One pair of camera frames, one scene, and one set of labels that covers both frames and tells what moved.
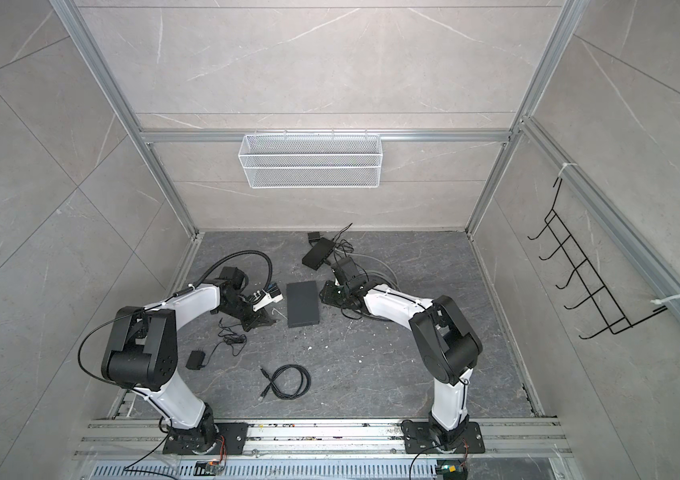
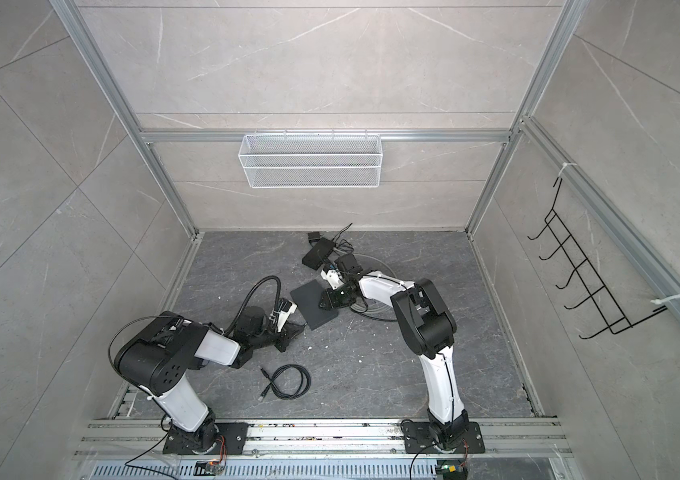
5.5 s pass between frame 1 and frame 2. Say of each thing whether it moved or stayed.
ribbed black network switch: stayed
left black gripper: moved
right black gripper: stayed
